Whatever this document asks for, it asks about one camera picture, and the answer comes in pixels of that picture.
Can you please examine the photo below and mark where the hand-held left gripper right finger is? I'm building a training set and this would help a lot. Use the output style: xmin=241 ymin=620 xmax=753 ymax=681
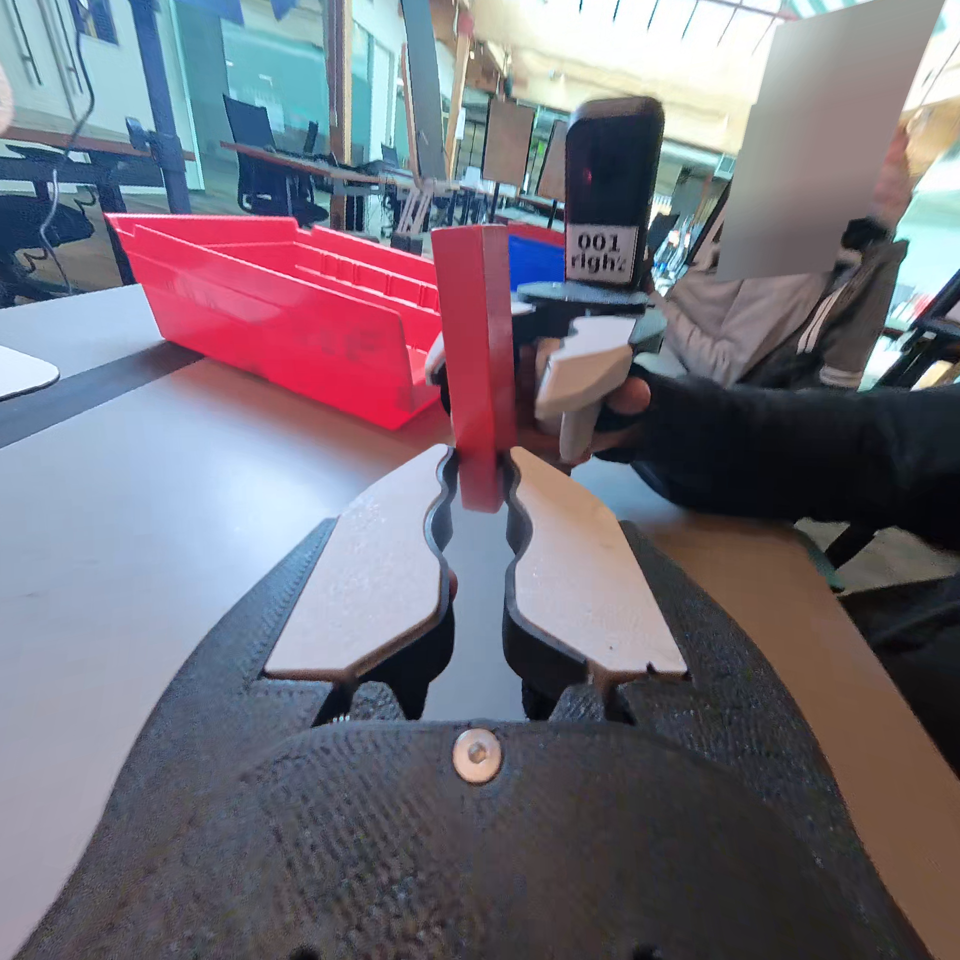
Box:
xmin=501 ymin=446 xmax=690 ymax=699

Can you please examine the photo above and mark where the blue plastic bin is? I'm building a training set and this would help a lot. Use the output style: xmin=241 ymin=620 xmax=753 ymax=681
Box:
xmin=508 ymin=234 xmax=566 ymax=292

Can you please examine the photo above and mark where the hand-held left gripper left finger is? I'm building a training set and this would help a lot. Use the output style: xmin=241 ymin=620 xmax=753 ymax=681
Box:
xmin=262 ymin=444 xmax=459 ymax=685

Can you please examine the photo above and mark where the whiteboard easel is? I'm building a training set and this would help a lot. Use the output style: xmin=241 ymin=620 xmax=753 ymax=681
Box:
xmin=481 ymin=97 xmax=537 ymax=190
xmin=535 ymin=116 xmax=571 ymax=205

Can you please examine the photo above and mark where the light stand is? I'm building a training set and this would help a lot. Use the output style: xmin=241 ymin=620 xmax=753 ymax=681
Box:
xmin=126 ymin=0 xmax=193 ymax=216

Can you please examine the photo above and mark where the black office chair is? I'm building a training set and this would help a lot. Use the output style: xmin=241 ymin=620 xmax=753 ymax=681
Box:
xmin=222 ymin=93 xmax=333 ymax=228
xmin=0 ymin=187 xmax=97 ymax=309

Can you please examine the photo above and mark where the person's right forearm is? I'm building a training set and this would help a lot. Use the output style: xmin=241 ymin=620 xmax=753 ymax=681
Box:
xmin=600 ymin=367 xmax=960 ymax=549

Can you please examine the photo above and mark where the wooden office desk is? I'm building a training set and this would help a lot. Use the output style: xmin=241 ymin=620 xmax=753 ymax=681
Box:
xmin=0 ymin=123 xmax=198 ymax=220
xmin=219 ymin=139 xmax=423 ymax=235

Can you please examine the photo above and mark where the red plastic bin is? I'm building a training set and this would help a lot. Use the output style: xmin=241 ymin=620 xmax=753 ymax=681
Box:
xmin=105 ymin=212 xmax=451 ymax=431

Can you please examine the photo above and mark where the red rectangular block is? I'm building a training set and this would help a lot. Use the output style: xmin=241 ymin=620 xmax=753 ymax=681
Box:
xmin=429 ymin=222 xmax=520 ymax=516

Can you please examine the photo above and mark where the dark striped jacket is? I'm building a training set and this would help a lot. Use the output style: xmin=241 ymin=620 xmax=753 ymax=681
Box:
xmin=750 ymin=217 xmax=910 ymax=391

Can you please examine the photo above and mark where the grey board on stand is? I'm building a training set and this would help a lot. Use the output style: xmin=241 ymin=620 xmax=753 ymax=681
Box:
xmin=393 ymin=0 xmax=453 ymax=235

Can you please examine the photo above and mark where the black board on stand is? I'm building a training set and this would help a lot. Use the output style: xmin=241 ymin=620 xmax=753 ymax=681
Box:
xmin=0 ymin=345 xmax=61 ymax=403

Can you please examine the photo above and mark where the person's black clothing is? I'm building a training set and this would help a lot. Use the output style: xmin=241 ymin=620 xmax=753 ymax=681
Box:
xmin=840 ymin=573 xmax=960 ymax=777

